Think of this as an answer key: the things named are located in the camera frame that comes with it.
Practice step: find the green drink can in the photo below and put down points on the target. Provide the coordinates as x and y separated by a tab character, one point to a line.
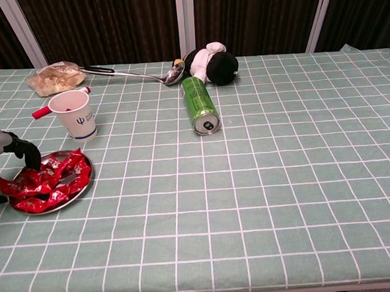
197	99

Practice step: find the clear snack bag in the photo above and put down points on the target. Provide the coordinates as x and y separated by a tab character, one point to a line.
55	80

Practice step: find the green checked tablecloth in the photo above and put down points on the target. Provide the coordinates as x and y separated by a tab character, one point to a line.
250	182

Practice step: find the red marker pen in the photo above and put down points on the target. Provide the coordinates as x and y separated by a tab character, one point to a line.
40	113

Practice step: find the round steel plate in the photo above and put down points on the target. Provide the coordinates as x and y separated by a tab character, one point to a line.
59	154

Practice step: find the black white plush toy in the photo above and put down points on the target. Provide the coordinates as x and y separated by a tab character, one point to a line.
221	70

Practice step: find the white partition post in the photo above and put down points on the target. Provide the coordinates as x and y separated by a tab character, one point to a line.
20	31
185	21
321	12

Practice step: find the white paper cup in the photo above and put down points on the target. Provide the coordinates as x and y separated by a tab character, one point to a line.
79	125

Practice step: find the steel ladle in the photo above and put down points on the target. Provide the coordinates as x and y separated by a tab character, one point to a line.
174	75

